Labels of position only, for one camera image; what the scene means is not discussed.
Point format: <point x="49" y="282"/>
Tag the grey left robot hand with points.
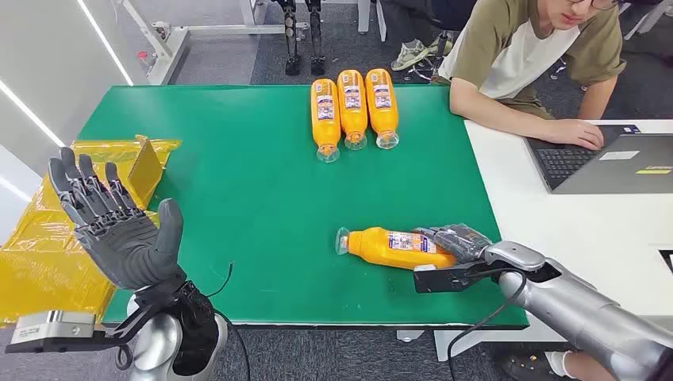
<point x="126" y="247"/>

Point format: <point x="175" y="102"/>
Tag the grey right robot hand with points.
<point x="462" y="242"/>

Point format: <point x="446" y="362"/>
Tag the orange juice bottle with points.
<point x="325" y="115"/>
<point x="352" y="110"/>
<point x="384" y="250"/>
<point x="382" y="108"/>

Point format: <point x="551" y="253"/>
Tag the person's right forearm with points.
<point x="499" y="113"/>

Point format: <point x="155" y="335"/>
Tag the yellow plastic wrapped box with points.
<point x="42" y="268"/>

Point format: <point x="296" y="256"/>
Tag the black shoe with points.
<point x="526" y="365"/>

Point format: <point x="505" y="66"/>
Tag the green table mat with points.
<point x="263" y="210"/>

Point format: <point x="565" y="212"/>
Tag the person's right hand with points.
<point x="576" y="134"/>

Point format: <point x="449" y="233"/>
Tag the grey laptop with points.
<point x="604" y="163"/>

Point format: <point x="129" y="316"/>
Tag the black office chair base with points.
<point x="428" y="68"/>

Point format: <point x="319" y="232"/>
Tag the red button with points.
<point x="143" y="58"/>

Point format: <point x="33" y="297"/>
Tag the person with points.
<point x="515" y="58"/>

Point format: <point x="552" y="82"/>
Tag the pale sneaker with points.
<point x="409" y="55"/>
<point x="440" y="46"/>

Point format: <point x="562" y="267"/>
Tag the black robot stand leg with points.
<point x="292" y="47"/>
<point x="316" y="47"/>

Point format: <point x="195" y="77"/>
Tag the white metal frame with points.
<point x="168" y="52"/>

